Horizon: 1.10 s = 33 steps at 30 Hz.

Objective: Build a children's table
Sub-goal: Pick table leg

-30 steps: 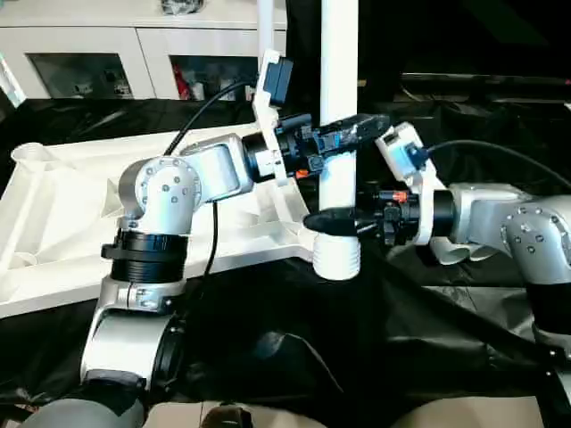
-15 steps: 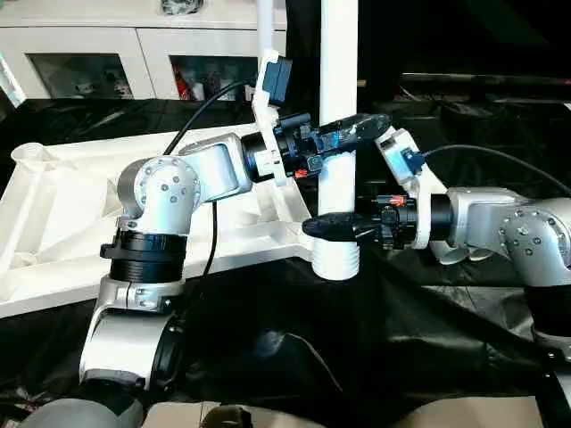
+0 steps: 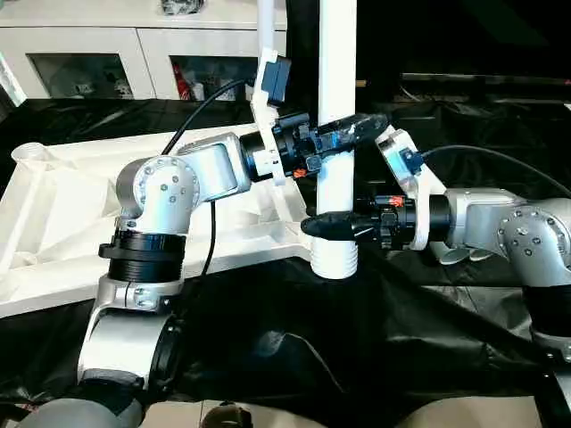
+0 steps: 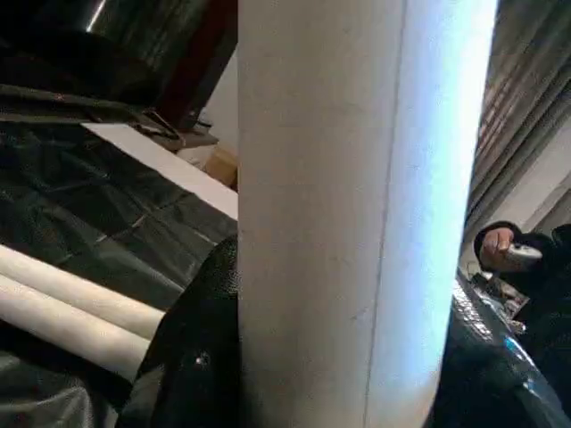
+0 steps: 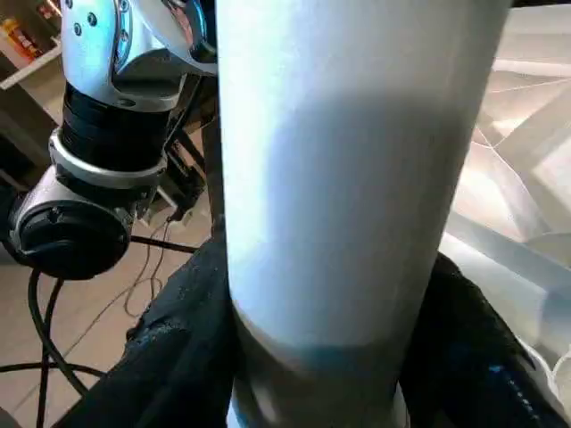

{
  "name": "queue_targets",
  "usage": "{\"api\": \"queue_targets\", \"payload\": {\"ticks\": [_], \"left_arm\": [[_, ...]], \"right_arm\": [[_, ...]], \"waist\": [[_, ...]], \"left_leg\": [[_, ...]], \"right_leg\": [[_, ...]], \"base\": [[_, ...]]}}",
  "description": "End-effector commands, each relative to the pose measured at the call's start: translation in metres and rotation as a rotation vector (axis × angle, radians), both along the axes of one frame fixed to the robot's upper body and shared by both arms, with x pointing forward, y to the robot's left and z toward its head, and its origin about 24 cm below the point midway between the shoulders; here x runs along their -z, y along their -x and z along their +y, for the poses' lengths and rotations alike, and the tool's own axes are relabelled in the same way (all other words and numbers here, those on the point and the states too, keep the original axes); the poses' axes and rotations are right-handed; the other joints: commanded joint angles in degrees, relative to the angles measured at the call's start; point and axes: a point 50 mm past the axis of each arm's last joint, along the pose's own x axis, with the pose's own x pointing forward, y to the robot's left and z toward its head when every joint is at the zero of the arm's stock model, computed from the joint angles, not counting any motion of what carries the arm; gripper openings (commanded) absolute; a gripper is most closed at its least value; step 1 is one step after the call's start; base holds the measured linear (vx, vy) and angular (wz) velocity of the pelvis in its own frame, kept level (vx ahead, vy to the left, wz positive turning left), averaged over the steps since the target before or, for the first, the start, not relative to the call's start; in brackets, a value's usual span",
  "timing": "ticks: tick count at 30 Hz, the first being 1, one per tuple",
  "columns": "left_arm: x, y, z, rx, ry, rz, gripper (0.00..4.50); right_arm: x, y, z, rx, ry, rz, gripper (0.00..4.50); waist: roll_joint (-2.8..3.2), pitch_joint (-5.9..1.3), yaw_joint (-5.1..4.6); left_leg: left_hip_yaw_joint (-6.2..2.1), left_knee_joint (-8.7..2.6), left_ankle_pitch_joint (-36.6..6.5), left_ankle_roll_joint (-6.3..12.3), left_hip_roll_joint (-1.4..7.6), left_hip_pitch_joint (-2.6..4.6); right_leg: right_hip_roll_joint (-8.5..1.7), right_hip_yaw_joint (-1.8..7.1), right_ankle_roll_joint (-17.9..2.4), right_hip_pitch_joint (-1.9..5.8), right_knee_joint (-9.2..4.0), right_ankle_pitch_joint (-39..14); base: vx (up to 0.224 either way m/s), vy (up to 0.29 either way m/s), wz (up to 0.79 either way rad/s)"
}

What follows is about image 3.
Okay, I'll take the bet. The white plastic table leg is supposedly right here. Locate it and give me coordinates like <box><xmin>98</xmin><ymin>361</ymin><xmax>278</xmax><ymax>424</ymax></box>
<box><xmin>437</xmin><ymin>247</ymin><xmax>492</xmax><ymax>267</ymax></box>
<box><xmin>310</xmin><ymin>0</ymin><xmax>360</xmax><ymax>281</ymax></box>
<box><xmin>258</xmin><ymin>0</ymin><xmax>277</xmax><ymax>65</ymax></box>

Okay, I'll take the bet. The black cabinet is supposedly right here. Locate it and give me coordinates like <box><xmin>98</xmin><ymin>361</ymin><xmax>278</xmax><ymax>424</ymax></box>
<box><xmin>285</xmin><ymin>0</ymin><xmax>407</xmax><ymax>103</ymax></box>

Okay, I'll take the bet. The black plastic mat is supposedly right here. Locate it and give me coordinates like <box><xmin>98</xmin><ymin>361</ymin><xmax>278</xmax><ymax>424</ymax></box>
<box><xmin>0</xmin><ymin>94</ymin><xmax>571</xmax><ymax>428</ymax></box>

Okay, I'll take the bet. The red carton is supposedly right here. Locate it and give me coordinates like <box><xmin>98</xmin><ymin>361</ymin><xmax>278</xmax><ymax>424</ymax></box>
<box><xmin>177</xmin><ymin>67</ymin><xmax>194</xmax><ymax>101</ymax></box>

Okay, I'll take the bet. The shiny dark bundle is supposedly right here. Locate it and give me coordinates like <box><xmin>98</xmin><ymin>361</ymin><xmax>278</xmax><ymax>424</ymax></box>
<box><xmin>161</xmin><ymin>0</ymin><xmax>207</xmax><ymax>17</ymax></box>

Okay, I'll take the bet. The white cabinet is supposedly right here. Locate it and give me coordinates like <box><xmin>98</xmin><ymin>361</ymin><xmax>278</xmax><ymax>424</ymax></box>
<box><xmin>0</xmin><ymin>0</ymin><xmax>289</xmax><ymax>102</ymax></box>

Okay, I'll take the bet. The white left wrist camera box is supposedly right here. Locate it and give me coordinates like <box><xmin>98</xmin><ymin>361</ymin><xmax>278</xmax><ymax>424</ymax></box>
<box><xmin>248</xmin><ymin>52</ymin><xmax>296</xmax><ymax>186</ymax></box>

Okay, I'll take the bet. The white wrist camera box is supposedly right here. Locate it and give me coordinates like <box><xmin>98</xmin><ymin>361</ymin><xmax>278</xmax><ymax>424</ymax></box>
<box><xmin>375</xmin><ymin>128</ymin><xmax>448</xmax><ymax>252</ymax></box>
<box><xmin>248</xmin><ymin>52</ymin><xmax>296</xmax><ymax>186</ymax></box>

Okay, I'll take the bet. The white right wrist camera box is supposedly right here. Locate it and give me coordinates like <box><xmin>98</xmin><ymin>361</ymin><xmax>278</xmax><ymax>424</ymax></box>
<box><xmin>375</xmin><ymin>128</ymin><xmax>448</xmax><ymax>252</ymax></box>

